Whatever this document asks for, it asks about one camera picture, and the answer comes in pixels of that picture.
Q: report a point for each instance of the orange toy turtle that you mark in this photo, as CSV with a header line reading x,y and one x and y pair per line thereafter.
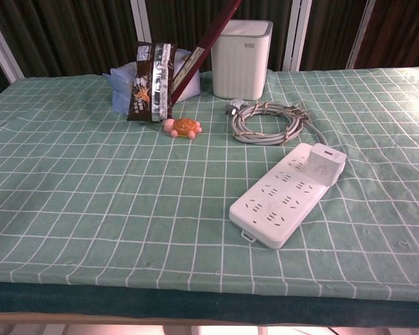
x,y
182,127

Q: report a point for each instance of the white ribbed bin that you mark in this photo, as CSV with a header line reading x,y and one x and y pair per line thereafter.
x,y
240,59

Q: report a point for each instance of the white power strip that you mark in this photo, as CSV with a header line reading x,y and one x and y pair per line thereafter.
x,y
283,206

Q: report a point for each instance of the dark pleated curtain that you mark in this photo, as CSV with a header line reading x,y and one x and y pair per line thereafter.
x,y
73,35

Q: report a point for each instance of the white frame post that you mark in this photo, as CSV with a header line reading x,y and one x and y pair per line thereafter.
x,y
141,21
3,45
295,35
360,35

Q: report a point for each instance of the green checkered tablecloth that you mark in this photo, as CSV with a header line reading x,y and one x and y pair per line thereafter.
x,y
125,195

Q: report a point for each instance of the dark red long box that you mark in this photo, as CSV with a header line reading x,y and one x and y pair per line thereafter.
x,y
199,56

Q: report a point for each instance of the white plug adapter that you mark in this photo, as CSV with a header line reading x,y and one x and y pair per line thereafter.
x,y
324,167

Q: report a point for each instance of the light blue tissue pack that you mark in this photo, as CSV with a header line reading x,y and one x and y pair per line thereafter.
x,y
120,87

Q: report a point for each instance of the brown snack bag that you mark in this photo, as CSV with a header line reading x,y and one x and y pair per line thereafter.
x,y
150,87

